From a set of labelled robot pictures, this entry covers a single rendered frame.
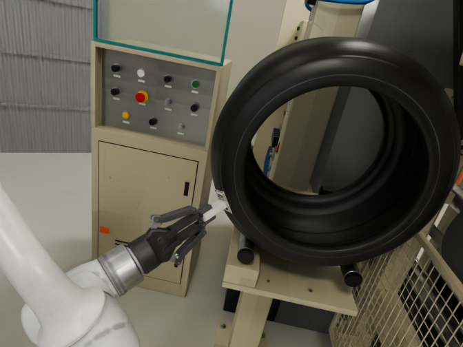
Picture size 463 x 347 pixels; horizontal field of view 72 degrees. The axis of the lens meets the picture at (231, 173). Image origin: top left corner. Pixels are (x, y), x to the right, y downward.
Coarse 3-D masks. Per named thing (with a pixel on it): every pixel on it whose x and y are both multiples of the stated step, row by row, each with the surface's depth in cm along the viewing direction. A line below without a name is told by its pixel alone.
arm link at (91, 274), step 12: (84, 264) 62; (96, 264) 61; (72, 276) 58; (84, 276) 58; (96, 276) 59; (108, 288) 58; (24, 312) 55; (24, 324) 54; (36, 324) 54; (36, 336) 54
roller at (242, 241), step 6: (240, 234) 89; (240, 240) 86; (246, 240) 85; (240, 246) 83; (246, 246) 82; (252, 246) 83; (240, 252) 82; (246, 252) 81; (252, 252) 82; (240, 258) 82; (246, 258) 82; (252, 258) 82
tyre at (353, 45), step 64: (256, 64) 81; (320, 64) 61; (384, 64) 60; (256, 128) 67; (384, 128) 92; (448, 128) 63; (256, 192) 101; (384, 192) 95; (448, 192) 71; (320, 256) 78
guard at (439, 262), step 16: (432, 256) 81; (368, 272) 116; (384, 272) 104; (448, 272) 75; (352, 288) 127; (384, 288) 103; (416, 288) 86; (432, 288) 80; (384, 304) 101; (336, 320) 136; (384, 320) 99; (448, 320) 72; (368, 336) 107; (384, 336) 97; (432, 336) 76
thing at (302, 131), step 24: (312, 24) 93; (336, 24) 91; (312, 96) 100; (288, 120) 104; (312, 120) 103; (288, 144) 107; (312, 144) 106; (288, 168) 110; (312, 168) 110; (240, 312) 139; (264, 312) 138; (240, 336) 145
